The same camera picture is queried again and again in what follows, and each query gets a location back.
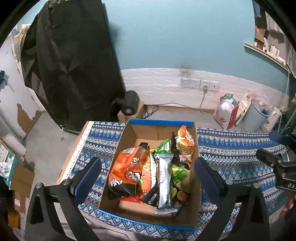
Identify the white electric kettle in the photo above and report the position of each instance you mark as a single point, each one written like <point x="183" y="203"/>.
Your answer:
<point x="270" y="122"/>

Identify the blue patterned tablecloth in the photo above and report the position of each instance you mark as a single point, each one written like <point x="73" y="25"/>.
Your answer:
<point x="231" y="154"/>

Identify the red white shopping bag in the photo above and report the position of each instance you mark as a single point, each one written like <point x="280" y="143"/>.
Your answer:
<point x="226" y="111"/>

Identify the orange patterned snack bag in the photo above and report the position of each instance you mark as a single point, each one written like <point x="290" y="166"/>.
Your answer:
<point x="185" y="143"/>

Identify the black round speaker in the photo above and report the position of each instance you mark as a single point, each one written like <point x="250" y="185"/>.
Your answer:
<point x="129" y="104"/>

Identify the orange chip bag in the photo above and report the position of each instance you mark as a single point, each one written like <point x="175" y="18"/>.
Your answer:
<point x="130" y="178"/>

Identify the wall shelf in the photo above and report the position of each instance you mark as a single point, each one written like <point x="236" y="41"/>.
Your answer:
<point x="275" y="46"/>

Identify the brown floor cardboard box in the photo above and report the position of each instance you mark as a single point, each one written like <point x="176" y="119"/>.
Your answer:
<point x="22" y="180"/>

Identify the white wall socket strip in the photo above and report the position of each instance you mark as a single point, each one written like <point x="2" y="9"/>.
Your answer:
<point x="199" y="84"/>

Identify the black cartoon snack bag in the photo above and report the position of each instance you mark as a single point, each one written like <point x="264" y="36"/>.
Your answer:
<point x="179" y="199"/>

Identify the blue-edged cardboard box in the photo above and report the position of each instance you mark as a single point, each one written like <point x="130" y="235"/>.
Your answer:
<point x="154" y="132"/>

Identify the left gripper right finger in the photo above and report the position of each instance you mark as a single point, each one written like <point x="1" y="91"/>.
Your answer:
<point x="210" y="180"/>

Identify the black hanging cloth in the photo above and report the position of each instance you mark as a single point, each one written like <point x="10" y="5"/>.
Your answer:
<point x="69" y="61"/>

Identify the silver foil snack packet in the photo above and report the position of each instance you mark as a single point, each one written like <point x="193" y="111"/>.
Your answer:
<point x="165" y="205"/>

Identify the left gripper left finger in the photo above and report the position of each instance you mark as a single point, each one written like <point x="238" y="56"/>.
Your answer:
<point x="84" y="179"/>

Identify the green snack bag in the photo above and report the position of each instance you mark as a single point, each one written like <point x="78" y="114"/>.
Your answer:
<point x="177" y="173"/>

